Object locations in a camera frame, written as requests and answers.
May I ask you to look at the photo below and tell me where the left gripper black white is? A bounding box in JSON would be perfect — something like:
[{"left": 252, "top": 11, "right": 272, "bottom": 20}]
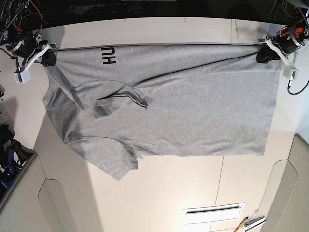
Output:
[{"left": 256, "top": 26, "right": 309, "bottom": 67}]

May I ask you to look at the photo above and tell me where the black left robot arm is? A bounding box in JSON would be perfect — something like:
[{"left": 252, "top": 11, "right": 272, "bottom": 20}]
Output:
[{"left": 256, "top": 0, "right": 309, "bottom": 71}]

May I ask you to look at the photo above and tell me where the blue black clutter pile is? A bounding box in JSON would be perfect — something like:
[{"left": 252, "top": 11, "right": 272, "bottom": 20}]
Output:
[{"left": 0, "top": 124, "right": 35, "bottom": 191}]

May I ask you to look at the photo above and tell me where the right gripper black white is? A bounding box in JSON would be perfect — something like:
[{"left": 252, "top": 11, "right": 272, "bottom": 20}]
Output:
[{"left": 6, "top": 36, "right": 56, "bottom": 72}]

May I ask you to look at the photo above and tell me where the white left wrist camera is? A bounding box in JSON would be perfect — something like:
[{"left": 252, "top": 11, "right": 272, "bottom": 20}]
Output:
[{"left": 282, "top": 66, "right": 298, "bottom": 80}]

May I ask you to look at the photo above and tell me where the grey T-shirt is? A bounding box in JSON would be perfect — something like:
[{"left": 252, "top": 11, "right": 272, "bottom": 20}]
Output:
[{"left": 43, "top": 45, "right": 281, "bottom": 180}]

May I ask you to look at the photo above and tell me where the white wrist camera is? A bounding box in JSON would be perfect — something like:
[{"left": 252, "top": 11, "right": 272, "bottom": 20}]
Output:
[
  {"left": 14, "top": 70, "right": 31, "bottom": 84},
  {"left": 282, "top": 66, "right": 298, "bottom": 80}
]

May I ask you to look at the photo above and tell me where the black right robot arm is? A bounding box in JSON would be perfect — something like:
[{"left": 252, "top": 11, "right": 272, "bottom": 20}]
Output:
[{"left": 0, "top": 0, "right": 56, "bottom": 72}]

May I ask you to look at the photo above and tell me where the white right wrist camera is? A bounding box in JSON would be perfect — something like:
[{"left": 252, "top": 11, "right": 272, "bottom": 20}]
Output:
[{"left": 14, "top": 70, "right": 31, "bottom": 84}]

